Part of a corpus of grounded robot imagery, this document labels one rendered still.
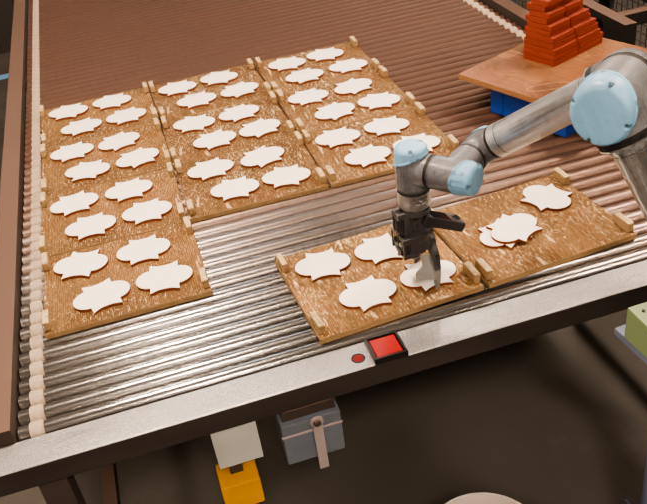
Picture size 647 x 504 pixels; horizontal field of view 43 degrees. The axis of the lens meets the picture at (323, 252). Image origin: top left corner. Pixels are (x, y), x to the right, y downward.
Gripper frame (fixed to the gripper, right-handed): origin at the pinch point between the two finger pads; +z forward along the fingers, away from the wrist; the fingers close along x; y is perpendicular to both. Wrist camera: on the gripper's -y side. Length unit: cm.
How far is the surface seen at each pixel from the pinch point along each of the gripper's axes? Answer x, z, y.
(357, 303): 2.6, -0.4, 19.5
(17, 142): -138, -2, 91
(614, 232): 6.2, 1.4, -47.6
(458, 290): 8.4, 0.8, -3.5
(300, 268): -17.3, -0.6, 26.8
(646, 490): 41, 54, -36
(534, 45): -76, -14, -76
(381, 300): 4.3, -0.3, 14.2
